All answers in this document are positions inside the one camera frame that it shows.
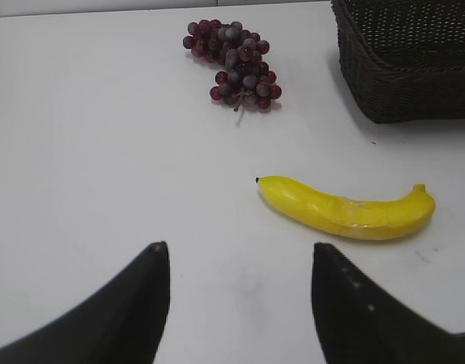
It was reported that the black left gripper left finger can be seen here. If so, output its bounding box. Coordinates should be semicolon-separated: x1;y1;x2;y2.
0;242;170;363

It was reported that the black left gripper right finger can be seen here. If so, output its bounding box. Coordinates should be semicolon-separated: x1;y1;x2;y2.
311;243;465;363

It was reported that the dark wicker basket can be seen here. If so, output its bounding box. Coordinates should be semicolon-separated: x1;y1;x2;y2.
331;1;465;124

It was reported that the yellow banana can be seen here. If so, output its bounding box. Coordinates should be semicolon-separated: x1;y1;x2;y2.
256;176;436;241

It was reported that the red grape bunch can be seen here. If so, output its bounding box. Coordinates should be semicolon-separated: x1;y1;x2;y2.
182;19;282;112

